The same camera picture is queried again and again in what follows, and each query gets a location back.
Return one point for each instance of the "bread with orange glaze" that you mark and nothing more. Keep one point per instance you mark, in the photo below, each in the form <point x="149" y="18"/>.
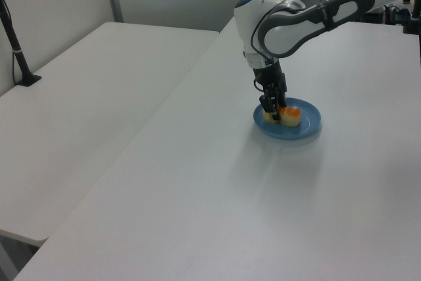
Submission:
<point x="291" y="116"/>

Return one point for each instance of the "blue round plate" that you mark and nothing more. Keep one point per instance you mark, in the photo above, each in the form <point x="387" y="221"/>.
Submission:
<point x="306" y="123"/>

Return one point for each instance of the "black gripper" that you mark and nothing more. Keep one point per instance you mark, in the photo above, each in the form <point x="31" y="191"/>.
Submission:
<point x="268" y="77"/>

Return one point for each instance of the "black electronics box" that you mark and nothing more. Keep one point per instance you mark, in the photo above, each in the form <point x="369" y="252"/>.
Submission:
<point x="386" y="16"/>

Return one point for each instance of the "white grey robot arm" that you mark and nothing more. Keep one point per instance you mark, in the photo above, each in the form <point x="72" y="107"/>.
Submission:
<point x="250" y="11"/>

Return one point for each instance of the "black camera pole stand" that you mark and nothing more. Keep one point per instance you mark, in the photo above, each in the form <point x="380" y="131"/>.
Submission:
<point x="14" y="50"/>

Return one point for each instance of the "black clamp post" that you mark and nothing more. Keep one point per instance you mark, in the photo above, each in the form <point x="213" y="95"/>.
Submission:
<point x="413" y="14"/>

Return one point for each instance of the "white side table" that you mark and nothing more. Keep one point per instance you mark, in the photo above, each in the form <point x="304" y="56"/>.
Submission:
<point x="82" y="103"/>

